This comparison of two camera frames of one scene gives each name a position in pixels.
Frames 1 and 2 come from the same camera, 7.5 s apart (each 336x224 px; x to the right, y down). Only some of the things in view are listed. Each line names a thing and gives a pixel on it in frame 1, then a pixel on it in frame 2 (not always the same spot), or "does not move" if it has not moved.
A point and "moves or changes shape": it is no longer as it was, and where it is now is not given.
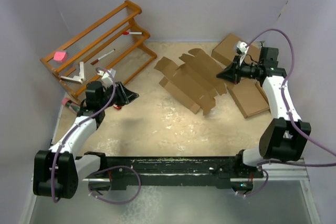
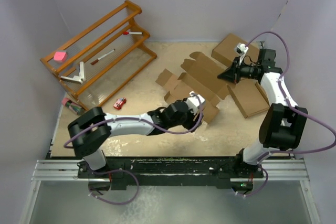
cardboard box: x=196 y=81 moves or changes shape
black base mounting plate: x=119 y=172 does not move
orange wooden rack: x=109 y=53 does not move
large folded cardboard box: x=226 y=52 does not move
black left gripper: x=125 y=96 → x=191 y=124
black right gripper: x=232 y=73 does not move
